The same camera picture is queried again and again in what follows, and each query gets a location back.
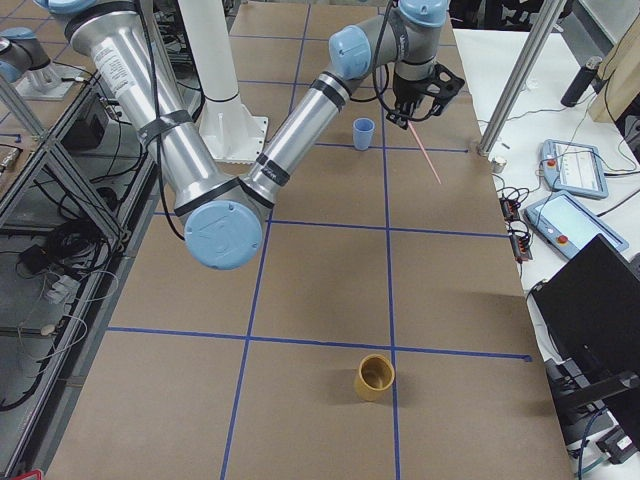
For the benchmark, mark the blue teach pendant tablet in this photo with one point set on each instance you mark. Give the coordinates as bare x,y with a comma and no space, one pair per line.
567,225

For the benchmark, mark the black laptop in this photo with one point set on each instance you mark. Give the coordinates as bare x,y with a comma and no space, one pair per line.
591,308

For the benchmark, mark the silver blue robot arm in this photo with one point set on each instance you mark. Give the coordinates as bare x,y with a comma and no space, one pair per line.
224,169

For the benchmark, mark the black power strip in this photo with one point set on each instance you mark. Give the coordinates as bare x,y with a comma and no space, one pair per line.
518,231

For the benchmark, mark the light blue plastic cup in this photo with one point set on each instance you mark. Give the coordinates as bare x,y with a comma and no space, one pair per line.
362,133

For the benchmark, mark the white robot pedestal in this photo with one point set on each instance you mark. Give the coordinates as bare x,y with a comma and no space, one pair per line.
229,130

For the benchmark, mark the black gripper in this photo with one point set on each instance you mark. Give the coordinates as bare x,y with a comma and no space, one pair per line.
406,91

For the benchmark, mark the pink chopstick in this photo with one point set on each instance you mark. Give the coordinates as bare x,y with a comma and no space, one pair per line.
423,151

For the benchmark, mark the aluminium frame rack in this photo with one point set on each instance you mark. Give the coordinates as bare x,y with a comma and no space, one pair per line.
48,315

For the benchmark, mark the aluminium frame post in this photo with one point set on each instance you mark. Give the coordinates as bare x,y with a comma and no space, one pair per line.
536,39

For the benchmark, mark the tan wooden cup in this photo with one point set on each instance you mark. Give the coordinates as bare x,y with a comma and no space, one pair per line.
374,376

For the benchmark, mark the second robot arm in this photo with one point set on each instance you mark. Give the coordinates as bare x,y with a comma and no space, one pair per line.
24,62

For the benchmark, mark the black bottle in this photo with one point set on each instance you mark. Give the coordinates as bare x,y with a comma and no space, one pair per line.
578,86

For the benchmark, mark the small silver cylinder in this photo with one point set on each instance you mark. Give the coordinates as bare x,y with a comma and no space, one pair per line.
498,164

